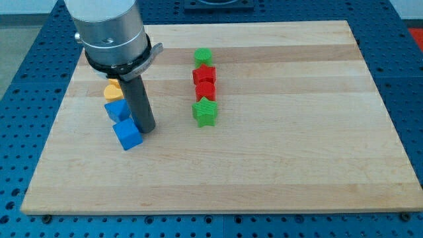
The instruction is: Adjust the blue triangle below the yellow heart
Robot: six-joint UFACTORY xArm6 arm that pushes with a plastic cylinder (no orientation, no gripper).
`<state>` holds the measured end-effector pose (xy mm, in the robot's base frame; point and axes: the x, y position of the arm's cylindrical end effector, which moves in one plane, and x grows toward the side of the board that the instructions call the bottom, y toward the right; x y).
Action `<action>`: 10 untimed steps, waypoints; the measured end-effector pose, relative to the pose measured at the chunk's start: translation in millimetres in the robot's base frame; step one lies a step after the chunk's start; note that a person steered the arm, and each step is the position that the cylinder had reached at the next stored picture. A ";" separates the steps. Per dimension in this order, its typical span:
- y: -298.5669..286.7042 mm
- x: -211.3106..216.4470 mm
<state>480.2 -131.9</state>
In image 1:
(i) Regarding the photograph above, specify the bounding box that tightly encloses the blue triangle block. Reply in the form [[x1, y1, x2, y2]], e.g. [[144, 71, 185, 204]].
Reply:
[[104, 99, 131, 123]]

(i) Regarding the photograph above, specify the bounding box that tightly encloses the blue cube block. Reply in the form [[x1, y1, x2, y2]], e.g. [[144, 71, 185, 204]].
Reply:
[[112, 118, 143, 151]]

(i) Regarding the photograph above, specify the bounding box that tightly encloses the yellow block behind heart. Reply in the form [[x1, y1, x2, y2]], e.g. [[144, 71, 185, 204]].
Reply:
[[108, 79, 120, 88]]

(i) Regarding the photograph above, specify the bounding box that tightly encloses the green star block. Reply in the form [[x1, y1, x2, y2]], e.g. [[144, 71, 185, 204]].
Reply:
[[192, 97, 218, 128]]

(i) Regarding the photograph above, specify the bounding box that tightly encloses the red cylinder block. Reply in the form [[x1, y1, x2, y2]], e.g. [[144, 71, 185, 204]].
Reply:
[[195, 81, 216, 102]]

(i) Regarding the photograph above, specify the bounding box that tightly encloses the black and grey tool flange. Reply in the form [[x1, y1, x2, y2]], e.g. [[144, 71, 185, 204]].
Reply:
[[85, 34, 163, 81]]

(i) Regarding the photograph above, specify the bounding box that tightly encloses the green cylinder block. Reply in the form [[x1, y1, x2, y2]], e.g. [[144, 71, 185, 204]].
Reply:
[[194, 48, 213, 68]]

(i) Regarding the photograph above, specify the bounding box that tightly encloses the wooden board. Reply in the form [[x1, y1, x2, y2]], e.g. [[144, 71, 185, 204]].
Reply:
[[21, 20, 422, 215]]

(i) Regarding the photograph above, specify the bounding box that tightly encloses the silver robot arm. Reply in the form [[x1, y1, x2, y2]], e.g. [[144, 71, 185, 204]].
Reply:
[[64, 0, 163, 134]]

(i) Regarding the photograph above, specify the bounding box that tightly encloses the red star block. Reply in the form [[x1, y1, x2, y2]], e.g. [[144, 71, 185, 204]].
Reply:
[[192, 64, 217, 85]]

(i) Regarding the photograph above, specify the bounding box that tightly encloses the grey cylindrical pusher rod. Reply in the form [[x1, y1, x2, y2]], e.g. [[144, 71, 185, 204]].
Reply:
[[118, 76, 156, 134]]

